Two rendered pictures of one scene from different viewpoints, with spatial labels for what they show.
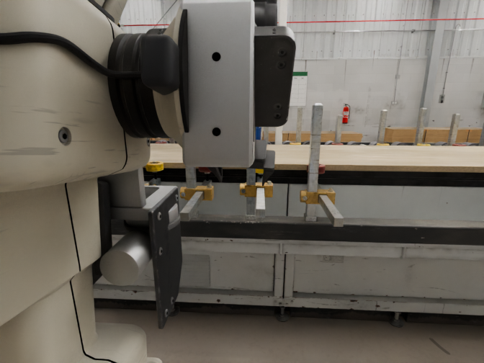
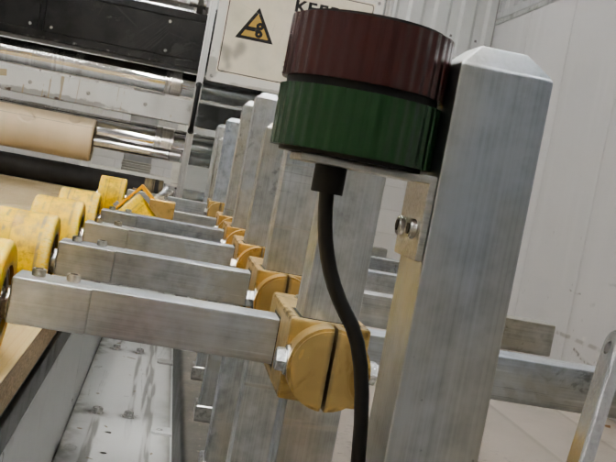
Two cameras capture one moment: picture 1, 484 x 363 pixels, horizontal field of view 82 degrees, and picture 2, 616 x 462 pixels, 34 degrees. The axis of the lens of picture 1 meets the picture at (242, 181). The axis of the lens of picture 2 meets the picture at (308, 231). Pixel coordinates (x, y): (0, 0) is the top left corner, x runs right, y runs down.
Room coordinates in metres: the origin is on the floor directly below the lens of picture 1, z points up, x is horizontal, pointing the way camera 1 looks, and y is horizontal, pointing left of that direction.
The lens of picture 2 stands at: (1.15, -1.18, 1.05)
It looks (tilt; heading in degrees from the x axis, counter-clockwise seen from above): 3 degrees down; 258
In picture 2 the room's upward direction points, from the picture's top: 11 degrees clockwise
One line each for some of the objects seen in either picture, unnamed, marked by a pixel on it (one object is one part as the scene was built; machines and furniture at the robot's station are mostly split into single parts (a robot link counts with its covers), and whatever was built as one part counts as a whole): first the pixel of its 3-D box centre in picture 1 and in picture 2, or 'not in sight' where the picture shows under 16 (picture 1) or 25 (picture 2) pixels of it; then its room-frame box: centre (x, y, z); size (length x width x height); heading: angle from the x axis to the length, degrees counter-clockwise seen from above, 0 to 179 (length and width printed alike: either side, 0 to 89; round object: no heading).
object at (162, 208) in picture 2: not in sight; (142, 211); (1.08, -2.83, 0.95); 0.10 x 0.04 x 0.10; 176
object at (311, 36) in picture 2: not in sight; (368, 60); (1.06, -1.54, 1.10); 0.06 x 0.06 x 0.02
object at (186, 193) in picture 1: (196, 192); not in sight; (1.13, 0.19, 0.81); 0.14 x 0.06 x 0.05; 86
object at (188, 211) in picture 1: (198, 196); not in sight; (1.08, 0.18, 0.81); 0.43 x 0.03 x 0.04; 176
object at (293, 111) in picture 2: not in sight; (355, 127); (1.06, -1.54, 1.08); 0.06 x 0.06 x 0.02
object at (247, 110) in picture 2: not in sight; (227, 247); (0.93, -2.78, 0.92); 0.04 x 0.04 x 0.48; 86
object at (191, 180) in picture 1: (191, 176); not in sight; (1.13, 0.21, 0.88); 0.04 x 0.04 x 0.48; 86
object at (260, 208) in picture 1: (260, 194); not in sight; (1.06, -0.07, 0.83); 0.43 x 0.03 x 0.04; 176
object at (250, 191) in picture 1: (256, 189); not in sight; (1.11, -0.06, 0.83); 0.14 x 0.06 x 0.05; 86
